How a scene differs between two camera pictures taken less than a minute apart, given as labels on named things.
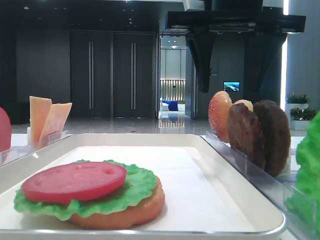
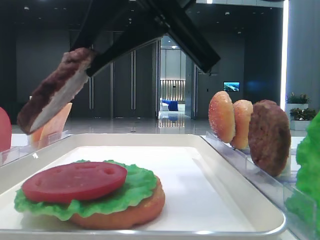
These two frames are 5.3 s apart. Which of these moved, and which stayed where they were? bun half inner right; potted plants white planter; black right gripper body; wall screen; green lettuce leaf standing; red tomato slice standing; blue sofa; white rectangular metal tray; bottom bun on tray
Moved: black right gripper body
Stayed: wall screen; white rectangular metal tray; bottom bun on tray; blue sofa; green lettuce leaf standing; potted plants white planter; bun half inner right; red tomato slice standing
